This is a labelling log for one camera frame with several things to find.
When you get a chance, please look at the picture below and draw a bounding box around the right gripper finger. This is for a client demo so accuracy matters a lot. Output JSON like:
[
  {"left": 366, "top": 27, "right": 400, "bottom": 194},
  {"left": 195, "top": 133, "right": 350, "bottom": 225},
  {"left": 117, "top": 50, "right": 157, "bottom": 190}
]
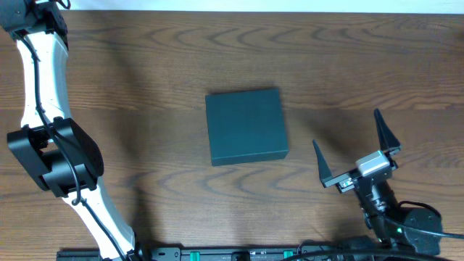
[
  {"left": 373, "top": 109, "right": 402, "bottom": 154},
  {"left": 312, "top": 140, "right": 333, "bottom": 188}
]

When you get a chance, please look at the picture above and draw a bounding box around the black gift box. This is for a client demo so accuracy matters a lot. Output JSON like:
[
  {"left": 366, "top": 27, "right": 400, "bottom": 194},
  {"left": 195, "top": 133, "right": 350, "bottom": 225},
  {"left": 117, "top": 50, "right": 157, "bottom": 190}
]
[{"left": 205, "top": 88, "right": 289, "bottom": 166}]

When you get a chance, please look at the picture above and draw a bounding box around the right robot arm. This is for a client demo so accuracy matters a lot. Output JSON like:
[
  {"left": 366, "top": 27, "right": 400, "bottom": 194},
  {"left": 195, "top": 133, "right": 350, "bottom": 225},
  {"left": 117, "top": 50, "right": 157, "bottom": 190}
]
[{"left": 313, "top": 109, "right": 443, "bottom": 256}]

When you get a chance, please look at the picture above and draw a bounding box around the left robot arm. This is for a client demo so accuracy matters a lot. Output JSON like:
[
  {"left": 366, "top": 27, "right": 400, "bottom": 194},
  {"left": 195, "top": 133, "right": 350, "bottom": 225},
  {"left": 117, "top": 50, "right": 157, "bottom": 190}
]
[{"left": 1, "top": 0, "right": 144, "bottom": 260}]

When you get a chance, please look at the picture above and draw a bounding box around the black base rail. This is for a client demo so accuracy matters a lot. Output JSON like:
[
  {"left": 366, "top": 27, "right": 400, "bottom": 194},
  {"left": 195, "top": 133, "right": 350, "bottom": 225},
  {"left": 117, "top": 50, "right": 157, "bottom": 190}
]
[{"left": 56, "top": 244, "right": 411, "bottom": 261}]

